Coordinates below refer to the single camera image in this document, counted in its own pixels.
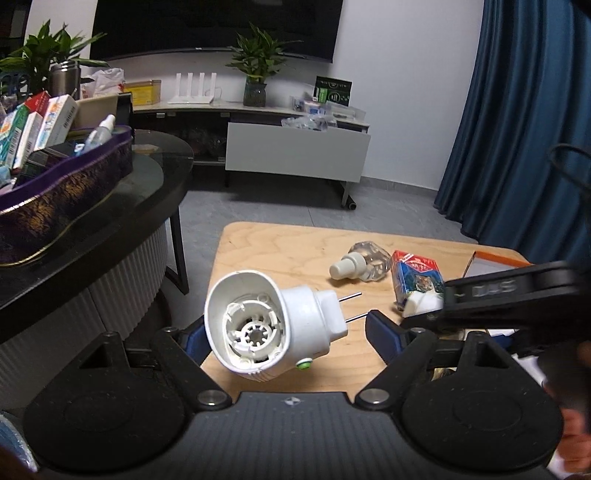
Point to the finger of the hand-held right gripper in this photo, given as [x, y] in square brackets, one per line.
[425, 324]

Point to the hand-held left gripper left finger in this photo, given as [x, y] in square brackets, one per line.
[196, 344]

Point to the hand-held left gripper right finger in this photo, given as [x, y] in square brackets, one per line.
[383, 337]

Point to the white orange-edged cardboard box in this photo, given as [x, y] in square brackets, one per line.
[496, 263]

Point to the red blue card box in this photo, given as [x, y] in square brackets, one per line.
[415, 277]

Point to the white plug-in repellent heater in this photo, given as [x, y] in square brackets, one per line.
[258, 323]

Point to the clear glass refill bottle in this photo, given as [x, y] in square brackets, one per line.
[367, 261]

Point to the person's right hand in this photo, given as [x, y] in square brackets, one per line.
[577, 422]

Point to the black round table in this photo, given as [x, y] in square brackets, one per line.
[92, 240]

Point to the blue curtain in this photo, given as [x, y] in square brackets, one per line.
[521, 124]

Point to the purple gold tin tray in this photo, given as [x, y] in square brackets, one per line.
[60, 198]

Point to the white television cabinet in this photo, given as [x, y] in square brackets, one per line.
[295, 150]

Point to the pile of small packets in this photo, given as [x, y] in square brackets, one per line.
[318, 117]

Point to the clear spray bottle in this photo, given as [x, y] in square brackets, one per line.
[98, 136]

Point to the white router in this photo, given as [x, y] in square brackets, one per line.
[191, 98]

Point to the black green box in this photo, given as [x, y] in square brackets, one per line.
[333, 90]

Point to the beige container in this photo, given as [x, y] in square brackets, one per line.
[94, 111]

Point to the yellow tin box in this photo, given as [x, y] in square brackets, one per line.
[142, 92]

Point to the white blue medicine box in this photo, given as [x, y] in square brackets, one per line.
[56, 121]

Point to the red white medicine box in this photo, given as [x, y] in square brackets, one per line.
[30, 131]

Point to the white plastic bag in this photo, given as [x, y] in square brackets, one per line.
[104, 83]

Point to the teal medicine box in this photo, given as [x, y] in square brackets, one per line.
[11, 136]

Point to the potted plant in glass vase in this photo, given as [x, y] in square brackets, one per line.
[258, 64]

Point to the steel thermos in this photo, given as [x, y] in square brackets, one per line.
[64, 81]

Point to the large leafy potted plant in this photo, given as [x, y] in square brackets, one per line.
[41, 50]

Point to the black wall television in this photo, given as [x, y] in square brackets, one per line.
[217, 27]

